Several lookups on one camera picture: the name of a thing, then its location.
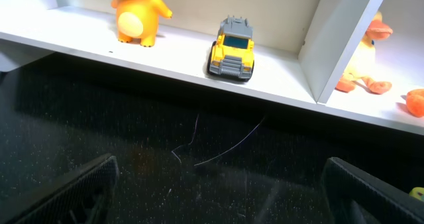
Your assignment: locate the white shelf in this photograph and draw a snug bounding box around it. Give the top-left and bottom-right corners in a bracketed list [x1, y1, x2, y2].
[0, 0, 424, 136]

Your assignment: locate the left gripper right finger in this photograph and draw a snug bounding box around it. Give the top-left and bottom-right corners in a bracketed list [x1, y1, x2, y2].
[320, 156, 424, 224]

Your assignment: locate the yellow rattle drum toy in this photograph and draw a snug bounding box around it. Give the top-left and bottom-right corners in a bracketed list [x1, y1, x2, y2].
[409, 186, 424, 202]

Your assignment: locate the white plush duck yellow hat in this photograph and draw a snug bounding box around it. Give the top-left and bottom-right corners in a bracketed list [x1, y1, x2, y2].
[405, 88, 424, 118]

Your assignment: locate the grey and yellow toy truck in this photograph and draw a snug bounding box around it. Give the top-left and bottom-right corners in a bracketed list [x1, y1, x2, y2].
[207, 15, 256, 83]

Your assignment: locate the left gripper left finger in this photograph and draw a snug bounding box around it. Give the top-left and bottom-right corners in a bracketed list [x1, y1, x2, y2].
[0, 153, 119, 224]

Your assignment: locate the yellow rubber duck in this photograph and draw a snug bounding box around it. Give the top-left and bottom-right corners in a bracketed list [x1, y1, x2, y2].
[111, 0, 173, 48]

